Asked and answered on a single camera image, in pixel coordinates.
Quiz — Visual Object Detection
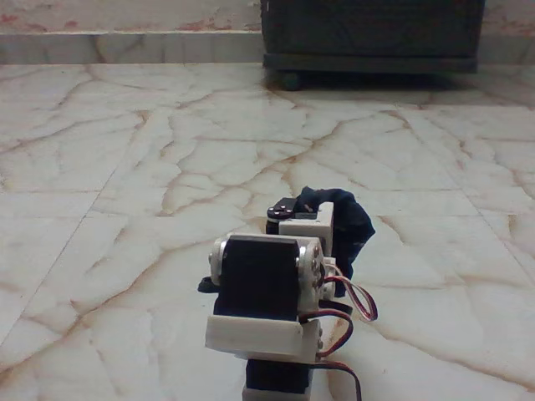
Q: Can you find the dark blue patterned sock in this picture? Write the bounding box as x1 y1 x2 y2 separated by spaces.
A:
293 185 376 298

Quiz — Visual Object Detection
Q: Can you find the dark wooden cabinet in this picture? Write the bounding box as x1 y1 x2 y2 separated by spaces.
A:
258 0 487 75

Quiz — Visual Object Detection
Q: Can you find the red white looped servo cable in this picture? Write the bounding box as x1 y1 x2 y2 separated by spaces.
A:
329 271 379 322

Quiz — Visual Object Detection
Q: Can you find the black red arched servo cable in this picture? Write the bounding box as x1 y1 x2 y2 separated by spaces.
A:
299 307 356 359

